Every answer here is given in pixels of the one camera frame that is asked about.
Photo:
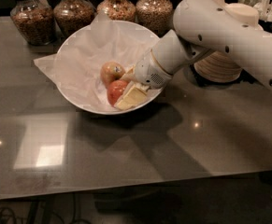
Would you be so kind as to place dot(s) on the leftmost glass cereal jar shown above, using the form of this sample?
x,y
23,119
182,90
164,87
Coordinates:
x,y
35,21

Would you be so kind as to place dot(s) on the white bowl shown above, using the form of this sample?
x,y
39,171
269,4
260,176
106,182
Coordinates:
x,y
79,100

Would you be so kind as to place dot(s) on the yellow-green apple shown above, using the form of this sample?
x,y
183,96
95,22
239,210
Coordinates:
x,y
111,71

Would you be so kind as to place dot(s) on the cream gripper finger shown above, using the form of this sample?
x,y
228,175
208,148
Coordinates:
x,y
135,94
129,75

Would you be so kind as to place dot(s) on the glass cereal jar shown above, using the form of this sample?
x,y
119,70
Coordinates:
x,y
119,10
35,21
72,15
154,15

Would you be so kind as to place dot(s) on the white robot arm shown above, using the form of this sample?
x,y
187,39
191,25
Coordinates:
x,y
201,27

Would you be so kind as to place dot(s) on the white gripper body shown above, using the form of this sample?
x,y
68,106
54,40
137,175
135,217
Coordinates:
x,y
147,71

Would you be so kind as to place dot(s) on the black mat under bowls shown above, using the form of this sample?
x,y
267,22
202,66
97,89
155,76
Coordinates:
x,y
203,82

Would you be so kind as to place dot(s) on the red apple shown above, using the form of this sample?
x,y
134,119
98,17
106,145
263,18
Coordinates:
x,y
115,90

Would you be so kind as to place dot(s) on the white tissue paper liner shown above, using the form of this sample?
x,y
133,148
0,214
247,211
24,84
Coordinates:
x,y
79,66

